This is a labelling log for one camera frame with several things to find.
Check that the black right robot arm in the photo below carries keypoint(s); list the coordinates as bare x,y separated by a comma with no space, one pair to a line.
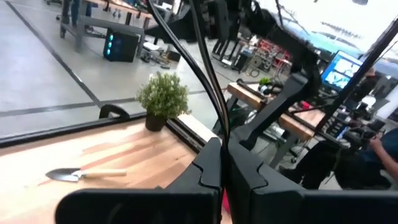
280,105

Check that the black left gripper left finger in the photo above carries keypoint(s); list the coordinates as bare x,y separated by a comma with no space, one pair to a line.
140,208

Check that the person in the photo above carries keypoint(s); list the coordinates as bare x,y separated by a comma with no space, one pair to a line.
385,158

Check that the black diagonal frame brace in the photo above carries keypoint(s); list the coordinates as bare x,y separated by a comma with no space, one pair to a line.
357,74

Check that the small potted green plant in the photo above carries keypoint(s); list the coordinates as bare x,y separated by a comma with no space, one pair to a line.
163,96

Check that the wooden top workbench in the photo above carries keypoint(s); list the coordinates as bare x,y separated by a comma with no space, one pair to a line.
248,95

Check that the computer tower with cyan lights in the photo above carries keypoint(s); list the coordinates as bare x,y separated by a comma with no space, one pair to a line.
119,45

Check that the grey metal workbench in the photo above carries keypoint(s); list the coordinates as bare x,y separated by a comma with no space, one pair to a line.
102,21

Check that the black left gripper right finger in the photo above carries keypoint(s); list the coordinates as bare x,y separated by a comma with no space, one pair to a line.
311,208

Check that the monitor with blue screen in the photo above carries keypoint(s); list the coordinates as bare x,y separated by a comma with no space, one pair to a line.
340,70

